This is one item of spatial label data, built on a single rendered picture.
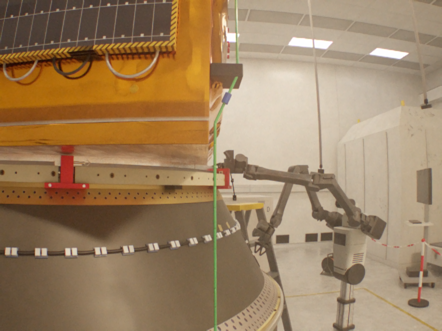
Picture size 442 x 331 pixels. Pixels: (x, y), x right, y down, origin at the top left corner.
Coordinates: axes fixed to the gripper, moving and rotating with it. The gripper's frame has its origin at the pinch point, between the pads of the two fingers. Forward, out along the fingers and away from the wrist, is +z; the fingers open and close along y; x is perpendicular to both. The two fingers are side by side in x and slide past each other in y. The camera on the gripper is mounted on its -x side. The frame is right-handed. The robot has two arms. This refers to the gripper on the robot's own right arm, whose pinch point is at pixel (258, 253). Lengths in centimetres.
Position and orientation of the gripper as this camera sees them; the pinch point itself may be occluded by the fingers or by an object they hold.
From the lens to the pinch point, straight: 231.3
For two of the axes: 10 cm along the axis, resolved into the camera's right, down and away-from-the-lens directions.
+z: -4.8, 8.6, -1.8
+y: 2.5, -0.6, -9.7
